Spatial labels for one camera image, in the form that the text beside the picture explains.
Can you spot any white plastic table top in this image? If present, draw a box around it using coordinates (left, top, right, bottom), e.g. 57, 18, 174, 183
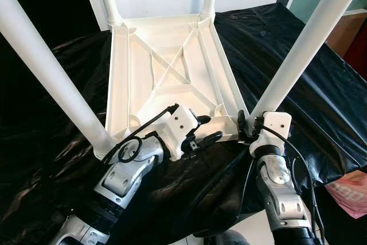
95, 13, 253, 160

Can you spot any black plastic table cover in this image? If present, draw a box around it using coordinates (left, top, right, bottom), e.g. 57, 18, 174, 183
0, 3, 367, 245

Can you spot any grey robot leg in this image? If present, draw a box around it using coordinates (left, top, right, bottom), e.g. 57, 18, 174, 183
204, 229, 250, 245

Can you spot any pink plastic bag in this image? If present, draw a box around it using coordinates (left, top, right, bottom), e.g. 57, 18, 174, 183
324, 170, 367, 220

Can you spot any brown wooden cabinet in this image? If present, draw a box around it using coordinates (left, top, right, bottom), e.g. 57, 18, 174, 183
326, 9, 367, 56

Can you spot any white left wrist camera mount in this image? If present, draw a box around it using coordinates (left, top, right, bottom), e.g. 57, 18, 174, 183
155, 104, 198, 161

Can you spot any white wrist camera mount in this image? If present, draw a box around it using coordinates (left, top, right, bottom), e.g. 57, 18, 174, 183
249, 111, 292, 155
155, 104, 198, 161

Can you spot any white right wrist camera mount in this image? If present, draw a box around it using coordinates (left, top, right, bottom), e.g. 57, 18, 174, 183
249, 111, 292, 155

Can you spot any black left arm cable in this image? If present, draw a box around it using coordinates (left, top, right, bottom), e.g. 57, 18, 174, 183
103, 103, 179, 165

